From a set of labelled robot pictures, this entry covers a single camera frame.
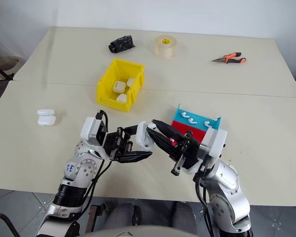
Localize black camouflage pouch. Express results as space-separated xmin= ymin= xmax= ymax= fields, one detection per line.
xmin=108 ymin=35 xmax=136 ymax=53

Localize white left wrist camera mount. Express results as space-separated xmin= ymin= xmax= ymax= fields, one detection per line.
xmin=79 ymin=117 xmax=107 ymax=148

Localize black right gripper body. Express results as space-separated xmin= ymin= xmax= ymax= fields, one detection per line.
xmin=171 ymin=131 xmax=203 ymax=177

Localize grey round stool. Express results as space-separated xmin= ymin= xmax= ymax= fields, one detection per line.
xmin=0 ymin=55 xmax=25 ymax=82

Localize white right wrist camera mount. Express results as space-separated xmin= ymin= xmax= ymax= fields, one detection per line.
xmin=199 ymin=128 xmax=228 ymax=159

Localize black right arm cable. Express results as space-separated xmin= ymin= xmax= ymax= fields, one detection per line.
xmin=192 ymin=172 xmax=219 ymax=237

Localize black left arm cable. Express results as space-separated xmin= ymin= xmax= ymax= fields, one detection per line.
xmin=81 ymin=110 xmax=113 ymax=213

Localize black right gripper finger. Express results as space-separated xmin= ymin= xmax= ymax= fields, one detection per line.
xmin=147 ymin=128 xmax=181 ymax=160
xmin=151 ymin=119 xmax=184 ymax=144

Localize teal and red earbud tray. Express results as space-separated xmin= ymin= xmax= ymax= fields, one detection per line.
xmin=171 ymin=104 xmax=222 ymax=144

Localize orange and black pliers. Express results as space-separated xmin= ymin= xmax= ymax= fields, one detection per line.
xmin=211 ymin=52 xmax=247 ymax=64

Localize black floor cable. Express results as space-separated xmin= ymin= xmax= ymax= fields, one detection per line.
xmin=0 ymin=213 xmax=18 ymax=237

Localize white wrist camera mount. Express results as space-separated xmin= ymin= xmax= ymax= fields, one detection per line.
xmin=199 ymin=128 xmax=228 ymax=159
xmin=79 ymin=117 xmax=107 ymax=148

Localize white earbud case green sticker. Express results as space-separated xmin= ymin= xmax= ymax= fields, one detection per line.
xmin=112 ymin=80 xmax=126 ymax=94

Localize beige tape roll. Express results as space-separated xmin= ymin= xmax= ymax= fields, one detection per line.
xmin=154 ymin=35 xmax=178 ymax=60

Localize yellow plastic bin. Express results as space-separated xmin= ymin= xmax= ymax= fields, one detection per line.
xmin=96 ymin=58 xmax=146 ymax=113

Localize grey rounded shape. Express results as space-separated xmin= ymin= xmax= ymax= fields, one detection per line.
xmin=104 ymin=200 xmax=140 ymax=229
xmin=172 ymin=200 xmax=198 ymax=231

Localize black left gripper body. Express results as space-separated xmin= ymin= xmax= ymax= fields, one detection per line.
xmin=103 ymin=127 xmax=134 ymax=161

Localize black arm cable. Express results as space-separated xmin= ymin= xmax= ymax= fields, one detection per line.
xmin=81 ymin=110 xmax=113 ymax=213
xmin=192 ymin=172 xmax=219 ymax=237

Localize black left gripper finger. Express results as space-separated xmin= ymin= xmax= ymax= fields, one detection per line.
xmin=117 ymin=151 xmax=153 ymax=164
xmin=116 ymin=125 xmax=139 ymax=136

